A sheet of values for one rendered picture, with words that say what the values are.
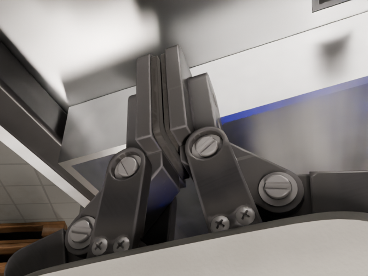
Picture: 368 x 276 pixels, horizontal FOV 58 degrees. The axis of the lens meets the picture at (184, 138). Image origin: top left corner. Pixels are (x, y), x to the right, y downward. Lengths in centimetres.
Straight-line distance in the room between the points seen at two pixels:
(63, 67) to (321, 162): 17
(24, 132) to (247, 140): 12
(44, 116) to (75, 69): 3
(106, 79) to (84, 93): 1
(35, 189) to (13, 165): 23
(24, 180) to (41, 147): 179
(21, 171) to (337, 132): 176
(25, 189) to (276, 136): 189
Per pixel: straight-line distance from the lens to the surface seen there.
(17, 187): 203
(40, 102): 17
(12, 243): 236
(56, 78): 17
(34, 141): 17
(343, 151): 24
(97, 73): 16
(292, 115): 19
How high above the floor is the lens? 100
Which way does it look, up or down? 39 degrees down
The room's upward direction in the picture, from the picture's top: 174 degrees clockwise
